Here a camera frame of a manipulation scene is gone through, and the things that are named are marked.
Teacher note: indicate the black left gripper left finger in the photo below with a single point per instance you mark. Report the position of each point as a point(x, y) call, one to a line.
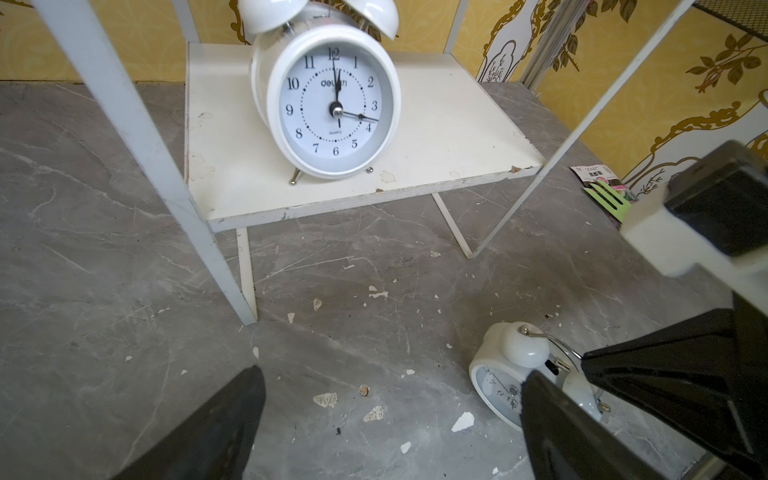
point(215, 442)

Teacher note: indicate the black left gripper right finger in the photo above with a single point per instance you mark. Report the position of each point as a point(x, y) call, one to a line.
point(564, 442)

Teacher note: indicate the white twin-bell clock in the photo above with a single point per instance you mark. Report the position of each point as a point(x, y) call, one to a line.
point(324, 86)
point(510, 352)

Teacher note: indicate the green garden hand fork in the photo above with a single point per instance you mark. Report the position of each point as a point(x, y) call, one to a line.
point(613, 202)

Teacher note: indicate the flower seed packet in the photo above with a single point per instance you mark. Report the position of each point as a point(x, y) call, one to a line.
point(593, 173)

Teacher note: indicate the black wire mesh basket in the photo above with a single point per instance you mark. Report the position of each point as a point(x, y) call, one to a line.
point(747, 15)

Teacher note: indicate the white two-tier shelf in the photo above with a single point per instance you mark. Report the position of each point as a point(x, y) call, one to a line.
point(451, 134)

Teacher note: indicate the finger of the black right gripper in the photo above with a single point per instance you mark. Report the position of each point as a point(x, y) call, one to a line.
point(706, 377)

